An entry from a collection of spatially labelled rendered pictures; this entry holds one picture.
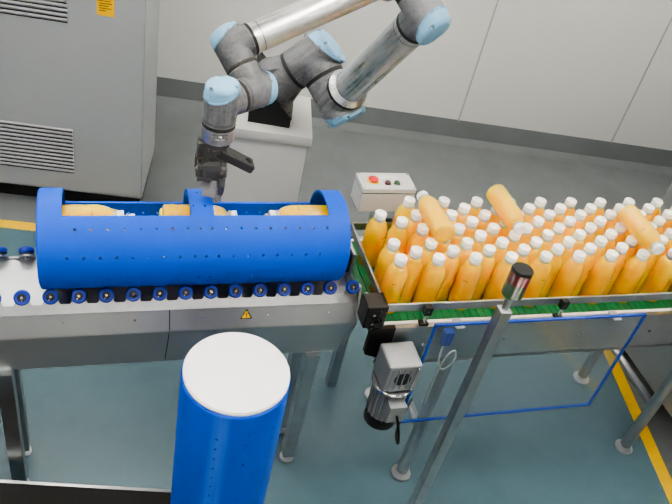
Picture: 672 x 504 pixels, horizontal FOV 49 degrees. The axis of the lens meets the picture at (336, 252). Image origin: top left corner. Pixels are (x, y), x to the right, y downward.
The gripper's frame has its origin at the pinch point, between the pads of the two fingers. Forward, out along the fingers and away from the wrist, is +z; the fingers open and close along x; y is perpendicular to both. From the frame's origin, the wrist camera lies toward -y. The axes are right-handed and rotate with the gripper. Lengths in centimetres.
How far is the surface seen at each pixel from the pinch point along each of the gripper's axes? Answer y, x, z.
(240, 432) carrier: 0, 62, 26
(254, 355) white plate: -5.7, 42.9, 19.6
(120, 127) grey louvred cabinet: 22, -154, 72
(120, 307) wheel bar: 27.4, 11.5, 31.0
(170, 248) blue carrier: 14.2, 12.6, 7.7
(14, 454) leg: 62, 9, 101
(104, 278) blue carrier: 31.8, 13.8, 17.2
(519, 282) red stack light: -80, 39, 0
